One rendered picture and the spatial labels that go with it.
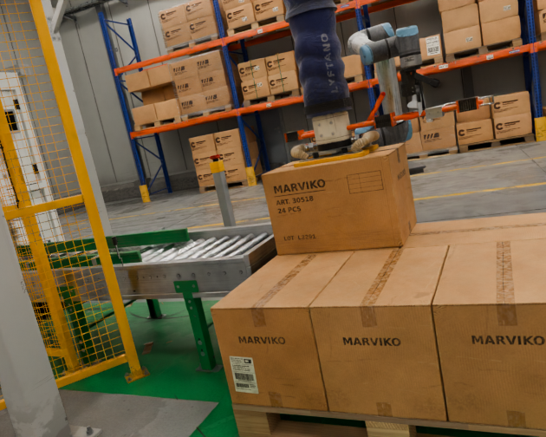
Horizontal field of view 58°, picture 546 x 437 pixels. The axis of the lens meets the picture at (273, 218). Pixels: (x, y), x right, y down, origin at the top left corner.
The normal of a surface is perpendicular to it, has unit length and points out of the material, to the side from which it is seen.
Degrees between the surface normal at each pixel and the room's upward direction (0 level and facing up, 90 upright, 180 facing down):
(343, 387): 90
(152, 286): 90
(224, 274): 90
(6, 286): 90
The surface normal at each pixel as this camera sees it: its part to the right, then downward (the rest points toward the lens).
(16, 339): 0.89, -0.10
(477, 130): -0.36, 0.26
